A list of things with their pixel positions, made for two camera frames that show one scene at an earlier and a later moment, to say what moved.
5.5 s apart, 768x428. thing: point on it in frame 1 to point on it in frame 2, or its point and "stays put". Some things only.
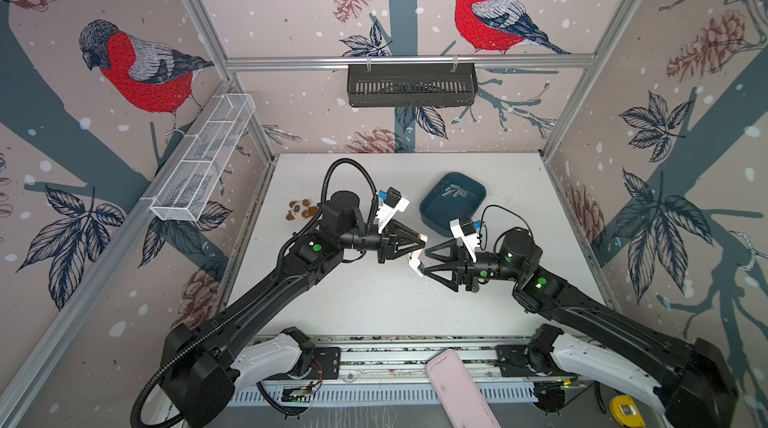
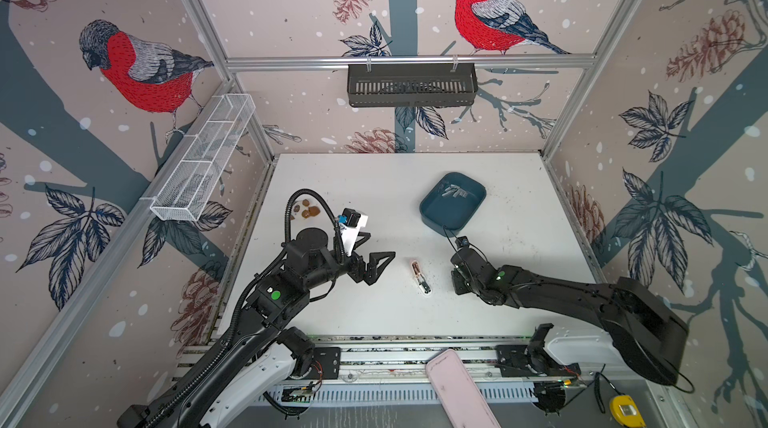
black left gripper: [387, 243] to [357, 270]
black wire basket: [412, 85] stays put
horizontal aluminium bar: [411, 61] stays put
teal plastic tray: [454, 196] stays put
